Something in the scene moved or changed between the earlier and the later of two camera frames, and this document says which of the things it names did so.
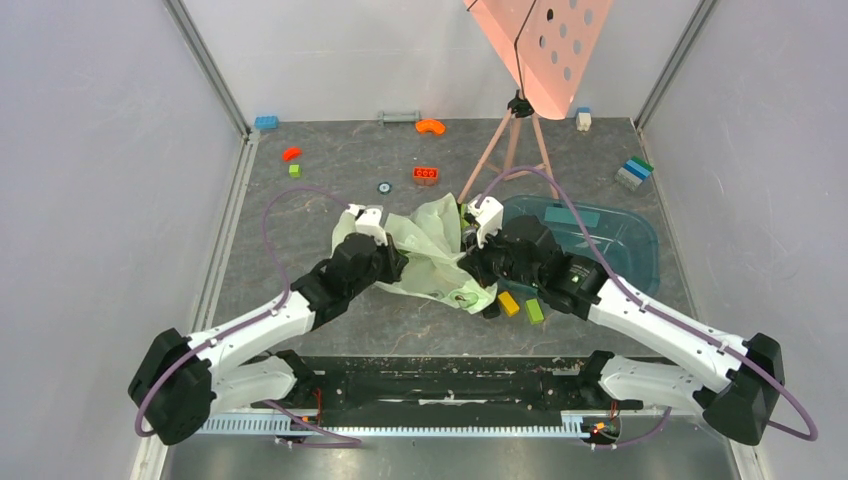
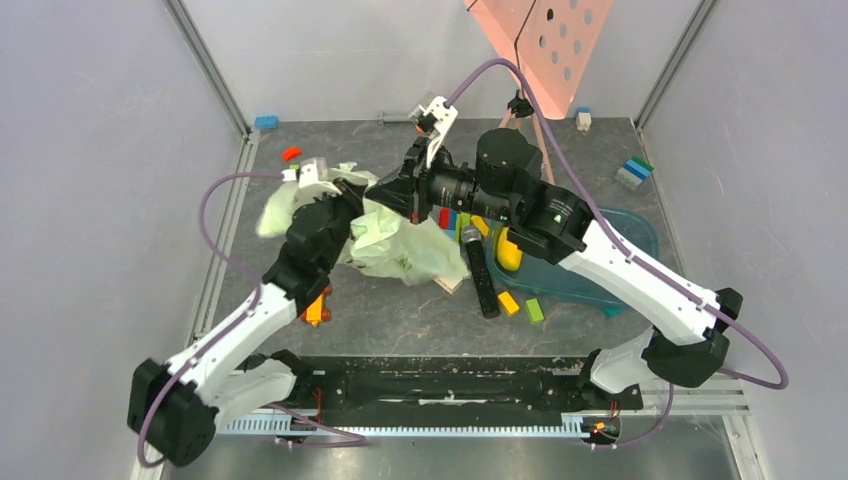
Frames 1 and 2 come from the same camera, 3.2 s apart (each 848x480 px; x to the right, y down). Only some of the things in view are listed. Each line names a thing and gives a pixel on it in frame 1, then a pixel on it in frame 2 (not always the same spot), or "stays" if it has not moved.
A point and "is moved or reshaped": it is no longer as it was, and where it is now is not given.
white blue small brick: [583, 119] stays
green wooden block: [534, 311] stays
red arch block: [292, 153] stays
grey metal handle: [398, 118] stays
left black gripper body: [383, 267] → [344, 208]
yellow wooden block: [508, 303] stays
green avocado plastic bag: [429, 241] is moved or reshaped
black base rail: [458, 390] stays
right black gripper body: [477, 263] → [419, 187]
